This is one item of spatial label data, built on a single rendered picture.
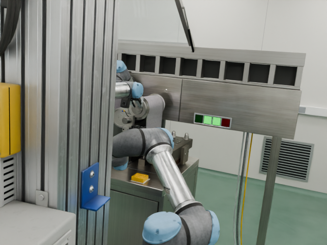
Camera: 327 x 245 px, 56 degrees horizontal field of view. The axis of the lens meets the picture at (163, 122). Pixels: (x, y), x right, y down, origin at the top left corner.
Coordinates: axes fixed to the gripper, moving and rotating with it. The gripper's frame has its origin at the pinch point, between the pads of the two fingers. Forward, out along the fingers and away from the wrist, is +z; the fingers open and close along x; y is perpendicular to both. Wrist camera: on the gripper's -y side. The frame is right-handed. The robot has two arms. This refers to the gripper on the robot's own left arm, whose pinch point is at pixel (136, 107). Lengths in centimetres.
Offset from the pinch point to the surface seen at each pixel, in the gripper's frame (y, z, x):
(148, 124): -3.6, 12.8, -4.5
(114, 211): -57, 19, -1
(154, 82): 33.8, 20.2, 6.3
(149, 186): -43.1, 4.7, -22.3
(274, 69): 46, 11, -71
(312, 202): 58, 266, -126
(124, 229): -65, 25, -8
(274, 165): 8, 63, -79
